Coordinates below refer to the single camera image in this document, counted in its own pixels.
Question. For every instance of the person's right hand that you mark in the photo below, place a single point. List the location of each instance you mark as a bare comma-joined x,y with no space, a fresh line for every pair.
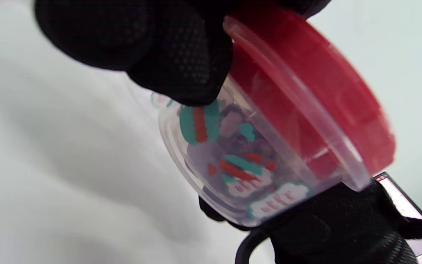
335,227

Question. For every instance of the medium clear printed food container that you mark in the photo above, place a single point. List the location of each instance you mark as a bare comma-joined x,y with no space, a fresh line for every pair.
233,161

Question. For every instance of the person's left hand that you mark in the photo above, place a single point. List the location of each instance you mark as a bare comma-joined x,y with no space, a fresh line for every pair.
141,36

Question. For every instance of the medium red container lid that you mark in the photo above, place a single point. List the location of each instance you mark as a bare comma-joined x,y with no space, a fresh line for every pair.
324,84

